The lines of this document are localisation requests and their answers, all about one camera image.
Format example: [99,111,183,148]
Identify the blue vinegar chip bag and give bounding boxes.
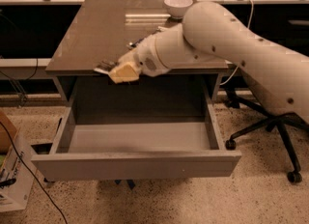
[126,26,167,50]

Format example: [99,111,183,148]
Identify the brown cardboard box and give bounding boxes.
[0,111,17,154]

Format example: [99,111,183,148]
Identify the white cable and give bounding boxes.
[219,0,255,87]

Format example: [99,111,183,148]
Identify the white cardboard box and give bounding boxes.
[0,133,36,212]

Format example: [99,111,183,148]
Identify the white ceramic bowl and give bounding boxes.
[164,0,193,19]

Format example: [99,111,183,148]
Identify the black rxbar chocolate bar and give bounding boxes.
[94,61,117,74]

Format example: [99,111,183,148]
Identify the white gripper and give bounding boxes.
[109,35,170,84]

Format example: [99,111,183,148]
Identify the open grey top drawer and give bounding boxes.
[30,79,242,182]

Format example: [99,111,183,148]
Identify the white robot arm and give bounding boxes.
[109,2,309,122]

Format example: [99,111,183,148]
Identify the brown office chair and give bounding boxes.
[224,87,309,183]

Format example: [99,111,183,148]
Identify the grey cabinet desk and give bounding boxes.
[46,0,225,107]

